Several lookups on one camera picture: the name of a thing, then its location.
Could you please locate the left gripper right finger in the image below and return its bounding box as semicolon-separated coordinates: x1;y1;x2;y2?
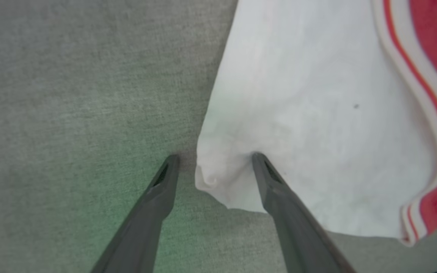
252;152;357;273

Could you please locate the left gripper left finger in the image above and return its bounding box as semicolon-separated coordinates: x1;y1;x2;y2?
91;154;181;273

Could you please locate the red and white garment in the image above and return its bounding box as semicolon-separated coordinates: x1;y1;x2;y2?
195;0;437;247

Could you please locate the grey fabric sofa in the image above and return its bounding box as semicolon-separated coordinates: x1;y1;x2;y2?
0;0;437;273

